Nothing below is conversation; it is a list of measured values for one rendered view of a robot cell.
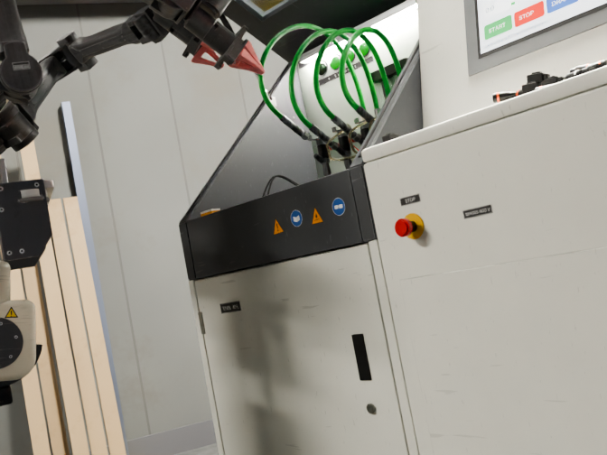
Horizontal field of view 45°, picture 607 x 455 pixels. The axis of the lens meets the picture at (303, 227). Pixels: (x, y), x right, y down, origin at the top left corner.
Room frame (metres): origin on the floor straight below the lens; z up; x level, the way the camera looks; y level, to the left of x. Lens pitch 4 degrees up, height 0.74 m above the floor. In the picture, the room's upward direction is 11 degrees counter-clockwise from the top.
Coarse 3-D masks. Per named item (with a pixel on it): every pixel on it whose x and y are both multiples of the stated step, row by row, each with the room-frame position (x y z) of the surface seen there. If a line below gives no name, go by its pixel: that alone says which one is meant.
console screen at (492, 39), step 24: (480, 0) 1.58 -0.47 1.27; (504, 0) 1.53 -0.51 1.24; (528, 0) 1.49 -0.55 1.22; (552, 0) 1.45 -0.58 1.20; (576, 0) 1.41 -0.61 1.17; (600, 0) 1.37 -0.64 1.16; (480, 24) 1.57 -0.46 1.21; (504, 24) 1.52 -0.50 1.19; (528, 24) 1.48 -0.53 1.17; (552, 24) 1.44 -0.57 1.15; (576, 24) 1.40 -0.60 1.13; (600, 24) 1.37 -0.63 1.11; (480, 48) 1.57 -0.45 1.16; (504, 48) 1.52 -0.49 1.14; (528, 48) 1.48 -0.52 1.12
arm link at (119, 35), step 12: (120, 24) 1.87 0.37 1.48; (132, 24) 1.79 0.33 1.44; (144, 24) 1.78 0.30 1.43; (72, 36) 2.01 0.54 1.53; (96, 36) 1.94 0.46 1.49; (108, 36) 1.88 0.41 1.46; (120, 36) 1.85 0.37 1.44; (132, 36) 1.83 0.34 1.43; (144, 36) 1.81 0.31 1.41; (156, 36) 1.80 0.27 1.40; (72, 48) 2.00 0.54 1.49; (84, 48) 1.98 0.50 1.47; (96, 48) 1.95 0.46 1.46; (108, 48) 1.92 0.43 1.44; (84, 60) 2.03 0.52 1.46; (96, 60) 2.07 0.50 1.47
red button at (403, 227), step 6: (408, 216) 1.44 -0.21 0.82; (414, 216) 1.43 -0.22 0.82; (396, 222) 1.42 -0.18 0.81; (402, 222) 1.41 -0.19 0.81; (408, 222) 1.40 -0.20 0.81; (414, 222) 1.43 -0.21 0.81; (420, 222) 1.42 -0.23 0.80; (396, 228) 1.42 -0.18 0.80; (402, 228) 1.41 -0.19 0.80; (408, 228) 1.40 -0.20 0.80; (414, 228) 1.42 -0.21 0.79; (420, 228) 1.42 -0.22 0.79; (402, 234) 1.41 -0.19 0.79; (408, 234) 1.41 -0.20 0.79; (414, 234) 1.44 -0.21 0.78; (420, 234) 1.42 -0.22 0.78
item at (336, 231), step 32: (288, 192) 1.68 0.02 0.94; (320, 192) 1.61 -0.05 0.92; (352, 192) 1.54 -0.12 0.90; (192, 224) 1.96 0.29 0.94; (224, 224) 1.87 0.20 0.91; (256, 224) 1.78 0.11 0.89; (288, 224) 1.69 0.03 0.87; (320, 224) 1.62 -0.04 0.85; (352, 224) 1.55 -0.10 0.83; (192, 256) 1.98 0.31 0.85; (224, 256) 1.88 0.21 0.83; (256, 256) 1.79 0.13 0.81; (288, 256) 1.71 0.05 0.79
